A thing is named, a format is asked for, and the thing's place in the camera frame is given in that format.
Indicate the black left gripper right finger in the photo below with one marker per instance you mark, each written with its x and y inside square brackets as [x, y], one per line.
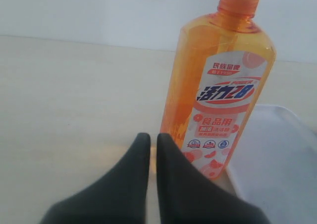
[186, 196]

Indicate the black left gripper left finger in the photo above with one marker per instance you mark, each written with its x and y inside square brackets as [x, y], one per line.
[118, 197]

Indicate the orange pump soap bottle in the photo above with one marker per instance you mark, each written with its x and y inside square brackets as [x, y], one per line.
[221, 64]

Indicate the white rectangular tray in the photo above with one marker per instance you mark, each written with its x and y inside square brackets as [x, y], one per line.
[274, 166]

